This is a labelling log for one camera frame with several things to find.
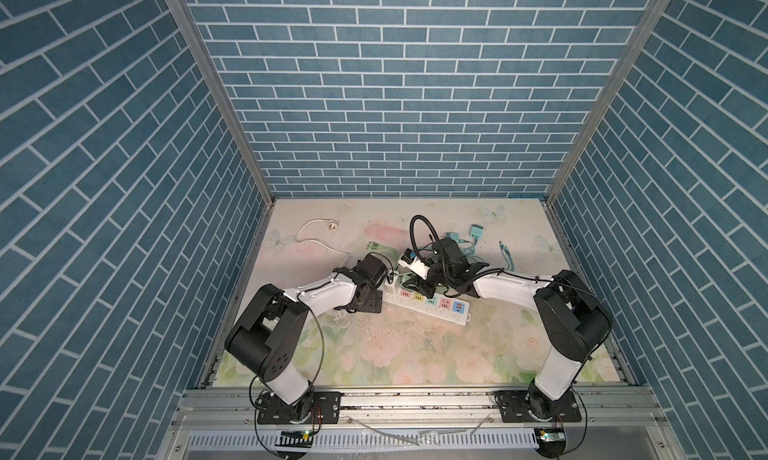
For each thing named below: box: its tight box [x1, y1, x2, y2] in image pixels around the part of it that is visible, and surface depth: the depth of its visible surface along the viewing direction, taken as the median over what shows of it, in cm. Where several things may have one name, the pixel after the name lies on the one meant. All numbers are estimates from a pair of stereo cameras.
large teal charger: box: [470, 224, 483, 241], surface depth 113 cm
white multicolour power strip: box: [383, 288, 472, 327], surface depth 91 cm
